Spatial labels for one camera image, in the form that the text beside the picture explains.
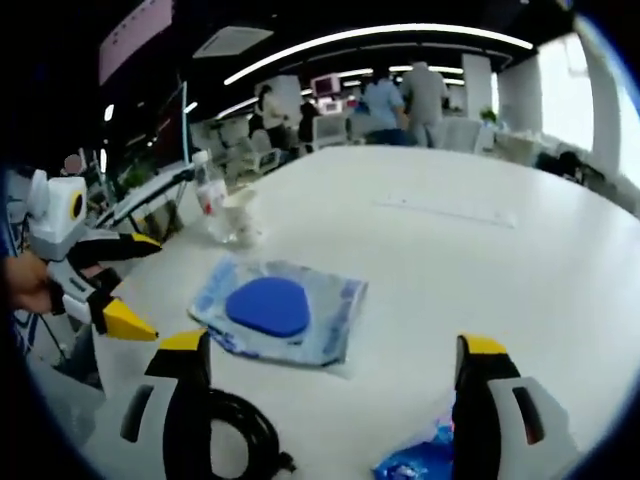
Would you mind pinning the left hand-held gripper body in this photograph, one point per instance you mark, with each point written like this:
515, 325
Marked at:
55, 220

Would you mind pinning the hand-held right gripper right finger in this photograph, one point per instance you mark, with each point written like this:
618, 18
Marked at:
475, 415

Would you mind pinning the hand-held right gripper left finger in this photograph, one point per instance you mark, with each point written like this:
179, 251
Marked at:
192, 400

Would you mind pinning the blue plastic packet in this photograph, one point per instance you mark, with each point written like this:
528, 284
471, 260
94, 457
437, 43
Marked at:
415, 455

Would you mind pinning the clear plastic water bottle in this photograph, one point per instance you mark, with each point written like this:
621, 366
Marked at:
210, 200

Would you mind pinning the clear packet with blue pad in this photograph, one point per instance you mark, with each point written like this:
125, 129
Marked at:
270, 305

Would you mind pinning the white paper cup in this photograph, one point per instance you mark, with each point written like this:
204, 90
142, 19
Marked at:
245, 220

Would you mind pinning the person's left hand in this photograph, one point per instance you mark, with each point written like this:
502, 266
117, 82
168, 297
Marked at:
27, 285

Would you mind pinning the white height-adjustable desk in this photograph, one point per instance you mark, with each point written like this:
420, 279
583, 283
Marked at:
145, 192

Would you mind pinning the grey mesh office chair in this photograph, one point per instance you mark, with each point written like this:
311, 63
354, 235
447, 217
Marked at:
70, 400

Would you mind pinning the large monitor screen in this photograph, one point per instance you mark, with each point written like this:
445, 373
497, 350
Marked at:
170, 135

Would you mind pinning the white table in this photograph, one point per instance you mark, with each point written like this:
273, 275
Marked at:
450, 280

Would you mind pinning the pink hanging screen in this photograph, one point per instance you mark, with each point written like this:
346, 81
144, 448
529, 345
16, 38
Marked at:
135, 40

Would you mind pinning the small pink monitor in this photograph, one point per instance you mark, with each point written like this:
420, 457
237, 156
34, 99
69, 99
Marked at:
325, 85

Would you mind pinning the potted plant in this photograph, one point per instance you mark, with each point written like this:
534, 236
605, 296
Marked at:
489, 115

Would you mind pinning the long ceiling light strip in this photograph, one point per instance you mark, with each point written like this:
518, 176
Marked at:
400, 28

